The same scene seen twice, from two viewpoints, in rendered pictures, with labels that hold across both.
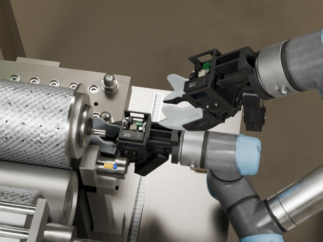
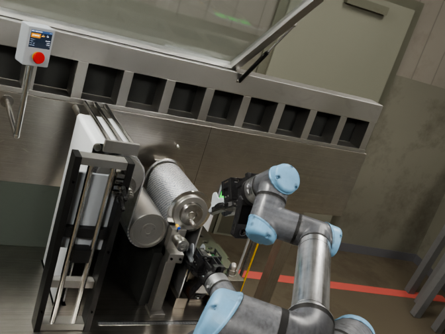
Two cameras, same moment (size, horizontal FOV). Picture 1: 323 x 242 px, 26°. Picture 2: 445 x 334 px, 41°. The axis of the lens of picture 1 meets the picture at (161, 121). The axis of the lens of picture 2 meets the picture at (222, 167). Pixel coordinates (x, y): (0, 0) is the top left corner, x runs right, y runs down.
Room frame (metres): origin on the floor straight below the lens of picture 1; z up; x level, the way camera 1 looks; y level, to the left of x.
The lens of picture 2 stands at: (-0.42, -1.21, 1.98)
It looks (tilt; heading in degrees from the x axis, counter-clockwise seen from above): 18 degrees down; 51
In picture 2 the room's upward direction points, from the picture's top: 18 degrees clockwise
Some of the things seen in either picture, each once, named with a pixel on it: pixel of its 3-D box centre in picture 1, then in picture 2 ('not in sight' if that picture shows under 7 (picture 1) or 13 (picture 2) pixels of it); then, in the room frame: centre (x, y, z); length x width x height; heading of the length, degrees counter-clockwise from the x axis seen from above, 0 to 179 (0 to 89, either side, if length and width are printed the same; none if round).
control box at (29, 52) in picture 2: not in sight; (36, 45); (0.07, 0.26, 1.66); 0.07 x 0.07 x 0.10; 7
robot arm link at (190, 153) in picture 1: (190, 148); (216, 285); (0.64, -0.06, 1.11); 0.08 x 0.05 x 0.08; 171
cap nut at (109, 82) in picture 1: (109, 81); (232, 268); (0.83, 0.11, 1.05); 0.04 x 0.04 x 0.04
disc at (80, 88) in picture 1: (76, 125); (189, 211); (0.61, 0.15, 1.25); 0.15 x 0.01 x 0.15; 171
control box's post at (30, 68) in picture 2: not in sight; (23, 100); (0.07, 0.27, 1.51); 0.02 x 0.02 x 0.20
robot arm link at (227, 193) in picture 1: (229, 182); not in sight; (0.61, -0.14, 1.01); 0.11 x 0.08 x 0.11; 24
